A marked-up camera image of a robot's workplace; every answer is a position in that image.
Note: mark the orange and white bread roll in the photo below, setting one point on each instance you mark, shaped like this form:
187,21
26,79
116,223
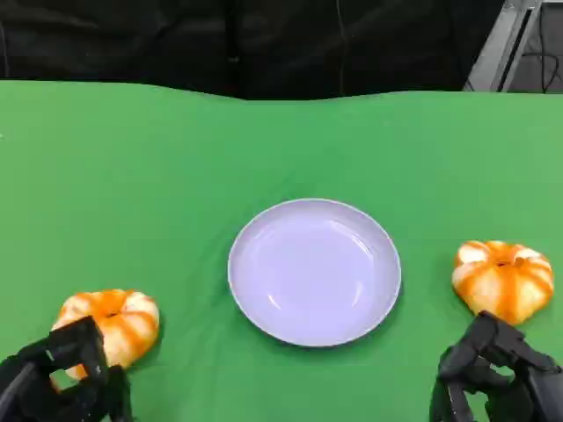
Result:
501,283
129,321

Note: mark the aluminium frame post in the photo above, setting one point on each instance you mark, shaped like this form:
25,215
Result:
497,48

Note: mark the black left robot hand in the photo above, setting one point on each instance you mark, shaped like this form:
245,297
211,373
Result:
26,395

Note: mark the lilac plate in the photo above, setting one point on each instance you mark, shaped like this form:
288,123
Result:
314,272

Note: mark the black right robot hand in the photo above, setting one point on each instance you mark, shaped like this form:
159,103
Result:
534,382

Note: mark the green table cloth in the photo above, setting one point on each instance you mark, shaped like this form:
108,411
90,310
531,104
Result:
132,184

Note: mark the black backdrop curtain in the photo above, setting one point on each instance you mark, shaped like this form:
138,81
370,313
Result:
176,39

